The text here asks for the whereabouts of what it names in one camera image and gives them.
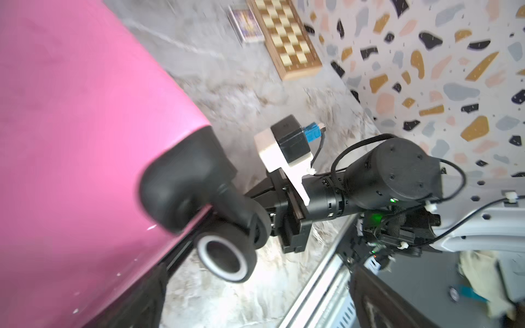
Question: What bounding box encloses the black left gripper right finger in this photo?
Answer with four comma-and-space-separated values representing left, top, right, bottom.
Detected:
349, 265, 435, 328

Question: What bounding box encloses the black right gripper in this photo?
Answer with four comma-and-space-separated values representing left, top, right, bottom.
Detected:
246, 169, 315, 254

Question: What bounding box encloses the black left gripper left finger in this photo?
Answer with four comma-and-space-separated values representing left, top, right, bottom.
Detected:
86, 264, 168, 327

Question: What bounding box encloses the pink hard-shell suitcase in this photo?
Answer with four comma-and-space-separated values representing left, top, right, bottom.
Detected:
1, 1, 271, 327

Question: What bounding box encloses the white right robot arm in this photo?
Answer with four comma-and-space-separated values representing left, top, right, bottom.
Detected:
248, 134, 524, 267

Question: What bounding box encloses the wooden folding chessboard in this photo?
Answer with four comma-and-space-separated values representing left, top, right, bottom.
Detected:
247, 0, 322, 81

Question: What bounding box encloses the purple playing card box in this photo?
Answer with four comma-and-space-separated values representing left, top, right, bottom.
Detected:
227, 5, 265, 46

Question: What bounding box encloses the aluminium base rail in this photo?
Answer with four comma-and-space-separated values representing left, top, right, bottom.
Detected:
278, 248, 356, 327

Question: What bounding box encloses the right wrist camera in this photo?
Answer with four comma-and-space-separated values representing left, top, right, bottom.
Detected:
254, 115, 325, 206

